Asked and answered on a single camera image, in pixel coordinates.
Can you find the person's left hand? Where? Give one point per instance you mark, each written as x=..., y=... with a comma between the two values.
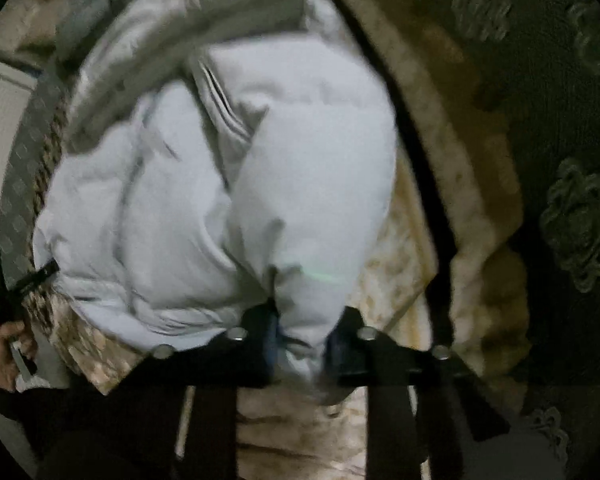
x=2, y=355

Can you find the light blue down jacket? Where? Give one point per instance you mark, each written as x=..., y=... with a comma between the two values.
x=280, y=185

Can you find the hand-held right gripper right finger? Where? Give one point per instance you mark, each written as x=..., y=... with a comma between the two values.
x=335, y=355

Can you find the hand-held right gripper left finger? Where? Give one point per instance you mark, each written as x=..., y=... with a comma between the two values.
x=267, y=345

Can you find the dark brown floral fleece blanket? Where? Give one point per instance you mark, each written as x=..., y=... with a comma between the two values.
x=50, y=160

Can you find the person's left forearm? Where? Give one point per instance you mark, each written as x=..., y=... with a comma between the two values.
x=20, y=410

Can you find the white sliding wardrobe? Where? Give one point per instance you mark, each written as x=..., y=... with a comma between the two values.
x=0, y=160

